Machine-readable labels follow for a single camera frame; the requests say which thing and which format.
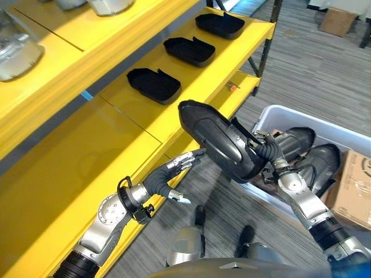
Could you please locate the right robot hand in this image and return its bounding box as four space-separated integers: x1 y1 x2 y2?
246 130 283 163

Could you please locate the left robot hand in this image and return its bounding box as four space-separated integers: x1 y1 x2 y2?
143 148 208 205

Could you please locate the black sole-shaped part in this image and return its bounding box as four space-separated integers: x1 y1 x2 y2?
274 126 317 163
126 68 183 105
194 11 246 41
177 99 274 184
163 36 216 68
296 143 341 199

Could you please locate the white plastic box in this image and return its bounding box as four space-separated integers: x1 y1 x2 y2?
239 104 371 224

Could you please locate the printed brown cardboard box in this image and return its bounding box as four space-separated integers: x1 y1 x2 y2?
324 149 371 232

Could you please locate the yellow shelf unit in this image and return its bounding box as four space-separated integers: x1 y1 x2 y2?
0 0 276 278

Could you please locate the plain brown cardboard box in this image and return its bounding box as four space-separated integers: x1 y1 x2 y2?
319 6 358 38

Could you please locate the robot left leg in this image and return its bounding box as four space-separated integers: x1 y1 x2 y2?
165 204 207 268

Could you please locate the robot leg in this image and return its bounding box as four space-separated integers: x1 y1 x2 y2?
165 204 207 268
234 225 288 266

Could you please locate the robot right leg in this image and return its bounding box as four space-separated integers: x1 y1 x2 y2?
234 225 288 266

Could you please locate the dark furniture leg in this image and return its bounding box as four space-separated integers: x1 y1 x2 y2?
358 16 371 49

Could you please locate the white rounded plastic part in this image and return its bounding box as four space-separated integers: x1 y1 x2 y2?
86 0 136 17

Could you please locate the large clear plastic part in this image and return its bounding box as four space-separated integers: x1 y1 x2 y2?
0 8 46 83

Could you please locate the grey rounded plastic part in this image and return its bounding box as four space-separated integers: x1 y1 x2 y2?
54 0 88 12

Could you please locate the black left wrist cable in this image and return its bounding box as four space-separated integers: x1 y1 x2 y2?
117 175 132 197

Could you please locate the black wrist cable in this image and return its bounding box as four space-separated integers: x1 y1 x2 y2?
117 175 132 197
289 163 317 189

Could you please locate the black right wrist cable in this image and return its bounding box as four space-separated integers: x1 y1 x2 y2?
289 163 317 189

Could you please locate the dark metal shelf post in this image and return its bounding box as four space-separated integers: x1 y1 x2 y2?
248 0 284 97

